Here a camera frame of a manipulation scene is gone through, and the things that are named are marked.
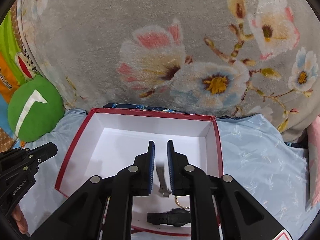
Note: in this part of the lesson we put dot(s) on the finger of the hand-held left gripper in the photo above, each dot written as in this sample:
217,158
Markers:
45,151
15,155

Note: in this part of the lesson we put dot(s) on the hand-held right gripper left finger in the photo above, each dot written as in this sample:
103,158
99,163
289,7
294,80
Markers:
152,167

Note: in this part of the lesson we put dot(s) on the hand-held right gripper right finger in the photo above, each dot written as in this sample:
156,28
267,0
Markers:
170,167

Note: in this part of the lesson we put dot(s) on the red cardboard box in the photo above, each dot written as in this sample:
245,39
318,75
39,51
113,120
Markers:
150,127

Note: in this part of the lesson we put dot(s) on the black wristwatch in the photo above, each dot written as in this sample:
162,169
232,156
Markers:
175,216

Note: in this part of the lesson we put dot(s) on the person's left hand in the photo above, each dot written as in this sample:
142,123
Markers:
21,220

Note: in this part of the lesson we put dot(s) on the green round cushion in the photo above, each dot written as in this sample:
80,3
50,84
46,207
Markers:
45,120

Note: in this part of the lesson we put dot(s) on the dark blue printed cloth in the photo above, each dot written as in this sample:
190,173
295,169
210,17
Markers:
120,105

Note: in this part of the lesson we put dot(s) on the light blue palm-print cloth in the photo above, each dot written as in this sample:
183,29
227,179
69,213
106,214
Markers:
255,160

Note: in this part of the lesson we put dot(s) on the grey floral blanket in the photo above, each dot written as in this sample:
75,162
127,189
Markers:
100,42

